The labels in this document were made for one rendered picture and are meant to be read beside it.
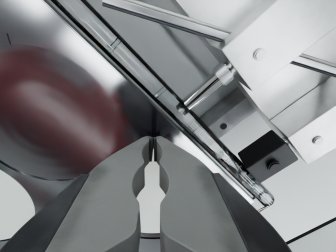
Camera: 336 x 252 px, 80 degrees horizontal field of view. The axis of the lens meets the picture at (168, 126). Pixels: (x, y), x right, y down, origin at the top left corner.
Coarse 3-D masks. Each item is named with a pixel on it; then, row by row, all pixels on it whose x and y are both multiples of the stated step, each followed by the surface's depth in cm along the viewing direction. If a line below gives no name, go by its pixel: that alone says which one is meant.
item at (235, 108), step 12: (228, 96) 21; (240, 96) 20; (216, 108) 21; (228, 108) 20; (240, 108) 19; (252, 108) 19; (204, 120) 22; (216, 120) 20; (228, 120) 20; (240, 120) 20; (216, 132) 21
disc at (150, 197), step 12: (144, 168) 16; (156, 168) 16; (156, 180) 16; (144, 192) 17; (156, 192) 17; (144, 204) 18; (156, 204) 18; (144, 216) 19; (156, 216) 19; (144, 228) 19; (156, 228) 19
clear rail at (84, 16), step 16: (64, 0) 10; (80, 0) 11; (80, 16) 11; (96, 16) 11; (96, 32) 11; (112, 32) 11; (128, 48) 12; (128, 64) 12; (144, 64) 12; (144, 80) 12; (160, 80) 13; (160, 96) 13; (176, 96) 13; (176, 112) 14; (192, 112) 14; (192, 128) 14; (208, 128) 15; (208, 144) 15; (224, 144) 16; (224, 160) 16; (240, 176) 16; (256, 192) 17
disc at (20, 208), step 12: (0, 180) 16; (12, 180) 16; (0, 192) 17; (12, 192) 17; (24, 192) 17; (0, 204) 17; (12, 204) 17; (24, 204) 17; (0, 216) 18; (12, 216) 18; (24, 216) 18; (0, 228) 19; (12, 228) 19
